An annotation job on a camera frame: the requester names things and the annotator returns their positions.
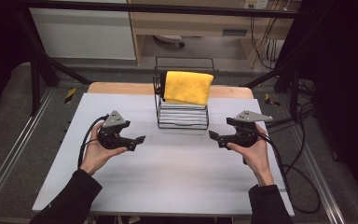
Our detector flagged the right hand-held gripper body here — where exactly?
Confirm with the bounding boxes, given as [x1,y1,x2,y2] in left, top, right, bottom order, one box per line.
[217,109,274,150]

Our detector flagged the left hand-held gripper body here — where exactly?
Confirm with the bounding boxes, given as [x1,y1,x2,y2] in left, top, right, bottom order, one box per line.
[97,110,138,152]

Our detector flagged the black wire rack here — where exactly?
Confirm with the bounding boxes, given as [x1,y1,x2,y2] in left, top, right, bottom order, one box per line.
[152,56,217,131]

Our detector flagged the yellow towel with black trim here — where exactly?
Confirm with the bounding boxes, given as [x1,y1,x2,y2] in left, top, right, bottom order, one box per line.
[159,70,214,106]

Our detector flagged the person's left hand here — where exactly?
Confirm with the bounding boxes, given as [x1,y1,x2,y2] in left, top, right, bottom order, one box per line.
[79,121,129,176]

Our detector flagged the person's right hand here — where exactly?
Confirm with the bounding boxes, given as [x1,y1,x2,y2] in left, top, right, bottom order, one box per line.
[227,124,275,187]

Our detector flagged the office chair base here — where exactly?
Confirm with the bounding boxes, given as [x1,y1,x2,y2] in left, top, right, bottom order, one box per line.
[153,34,186,49]

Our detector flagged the wooden desk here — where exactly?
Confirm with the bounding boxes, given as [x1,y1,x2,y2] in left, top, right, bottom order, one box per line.
[127,0,302,68]

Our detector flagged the white cabinet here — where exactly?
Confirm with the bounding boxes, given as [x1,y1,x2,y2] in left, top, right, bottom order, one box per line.
[29,7,137,61]

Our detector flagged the left hand-held gripper cable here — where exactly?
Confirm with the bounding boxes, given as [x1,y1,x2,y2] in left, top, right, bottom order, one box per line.
[76,114,110,171]

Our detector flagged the hand-held gripper cable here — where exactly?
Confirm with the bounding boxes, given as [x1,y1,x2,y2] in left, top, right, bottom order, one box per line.
[76,114,110,171]
[255,128,322,215]

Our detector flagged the right hand-held gripper cable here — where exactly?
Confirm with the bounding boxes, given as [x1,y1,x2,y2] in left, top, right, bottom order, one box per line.
[255,128,322,215]

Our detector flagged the black floor cables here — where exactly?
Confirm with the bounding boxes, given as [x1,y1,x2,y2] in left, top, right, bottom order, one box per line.
[265,77,318,166]

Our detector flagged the black frame strut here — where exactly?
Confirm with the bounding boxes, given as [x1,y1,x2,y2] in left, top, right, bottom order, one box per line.
[244,18,324,122]
[13,8,92,117]

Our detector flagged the aluminium rail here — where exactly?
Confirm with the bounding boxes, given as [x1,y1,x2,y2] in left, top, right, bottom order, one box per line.
[287,124,347,224]
[0,88,56,213]

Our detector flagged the bundle of hanging cables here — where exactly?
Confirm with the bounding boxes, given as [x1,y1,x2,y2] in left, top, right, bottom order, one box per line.
[249,16,282,71]

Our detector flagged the black frame crossbar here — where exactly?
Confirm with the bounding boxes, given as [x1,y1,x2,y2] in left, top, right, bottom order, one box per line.
[12,0,309,20]

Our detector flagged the white wall socket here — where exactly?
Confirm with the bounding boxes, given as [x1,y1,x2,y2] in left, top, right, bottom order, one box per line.
[242,0,270,10]

